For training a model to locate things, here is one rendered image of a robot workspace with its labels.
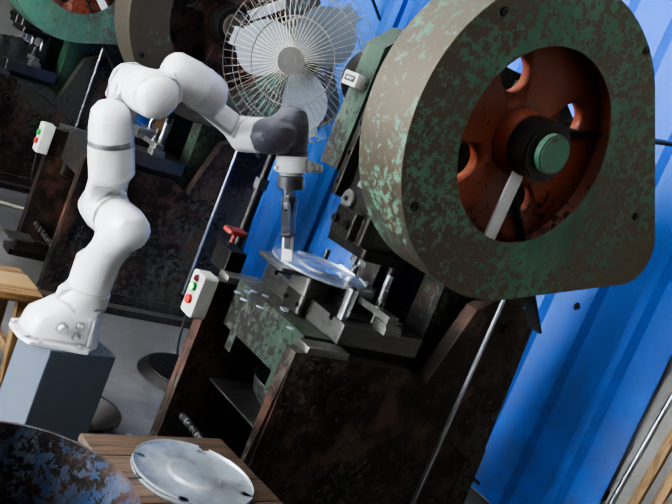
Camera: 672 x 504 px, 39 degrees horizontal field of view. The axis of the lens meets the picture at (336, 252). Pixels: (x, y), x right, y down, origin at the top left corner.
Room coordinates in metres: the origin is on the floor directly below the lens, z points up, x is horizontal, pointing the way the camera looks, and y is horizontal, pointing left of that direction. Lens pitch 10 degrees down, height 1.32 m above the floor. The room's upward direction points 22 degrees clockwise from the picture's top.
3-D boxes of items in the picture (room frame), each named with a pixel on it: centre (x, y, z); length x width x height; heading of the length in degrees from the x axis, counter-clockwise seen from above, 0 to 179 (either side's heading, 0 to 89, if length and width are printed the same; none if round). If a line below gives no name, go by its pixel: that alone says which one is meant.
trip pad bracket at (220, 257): (2.84, 0.30, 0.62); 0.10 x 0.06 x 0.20; 38
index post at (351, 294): (2.52, -0.08, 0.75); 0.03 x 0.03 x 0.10; 38
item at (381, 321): (2.60, -0.18, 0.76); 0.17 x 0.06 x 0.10; 38
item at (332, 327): (2.73, -0.07, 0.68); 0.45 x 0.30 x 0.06; 38
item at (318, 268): (2.65, 0.03, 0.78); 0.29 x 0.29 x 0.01
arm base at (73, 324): (2.24, 0.57, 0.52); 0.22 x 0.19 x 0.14; 133
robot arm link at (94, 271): (2.25, 0.52, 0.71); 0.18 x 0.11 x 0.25; 44
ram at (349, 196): (2.71, -0.04, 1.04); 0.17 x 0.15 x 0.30; 128
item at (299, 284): (2.63, 0.06, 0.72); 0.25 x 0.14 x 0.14; 128
